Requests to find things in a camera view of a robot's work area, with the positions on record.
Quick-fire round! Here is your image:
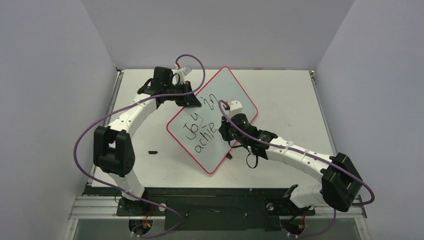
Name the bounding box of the red framed whiteboard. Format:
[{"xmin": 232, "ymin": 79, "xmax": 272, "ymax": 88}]
[{"xmin": 166, "ymin": 66, "xmax": 258, "ymax": 174}]

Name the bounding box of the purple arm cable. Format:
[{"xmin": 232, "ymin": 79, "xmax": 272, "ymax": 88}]
[
  {"xmin": 73, "ymin": 54, "xmax": 207, "ymax": 239},
  {"xmin": 217, "ymin": 99, "xmax": 376, "ymax": 239}
]

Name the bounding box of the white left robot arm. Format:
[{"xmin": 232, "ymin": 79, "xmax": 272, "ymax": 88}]
[{"xmin": 93, "ymin": 66, "xmax": 202, "ymax": 215}]

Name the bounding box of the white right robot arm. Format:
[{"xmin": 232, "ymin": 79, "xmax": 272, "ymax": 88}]
[{"xmin": 218, "ymin": 113, "xmax": 362, "ymax": 214}]

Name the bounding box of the aluminium frame rail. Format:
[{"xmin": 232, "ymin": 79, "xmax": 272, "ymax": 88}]
[{"xmin": 69, "ymin": 196, "xmax": 367, "ymax": 220}]

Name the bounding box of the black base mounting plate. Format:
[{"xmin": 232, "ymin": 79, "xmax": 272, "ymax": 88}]
[{"xmin": 83, "ymin": 185, "xmax": 317, "ymax": 235}]

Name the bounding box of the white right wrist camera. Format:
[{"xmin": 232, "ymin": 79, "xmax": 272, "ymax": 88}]
[{"xmin": 224, "ymin": 99, "xmax": 243, "ymax": 116}]

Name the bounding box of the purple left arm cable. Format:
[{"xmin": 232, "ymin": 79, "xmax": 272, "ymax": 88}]
[{"xmin": 73, "ymin": 54, "xmax": 207, "ymax": 239}]

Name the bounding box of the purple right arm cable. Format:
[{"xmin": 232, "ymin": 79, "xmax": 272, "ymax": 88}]
[{"xmin": 217, "ymin": 99, "xmax": 376, "ymax": 239}]

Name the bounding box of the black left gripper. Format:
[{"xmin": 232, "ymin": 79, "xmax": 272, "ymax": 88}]
[{"xmin": 164, "ymin": 81, "xmax": 201, "ymax": 107}]

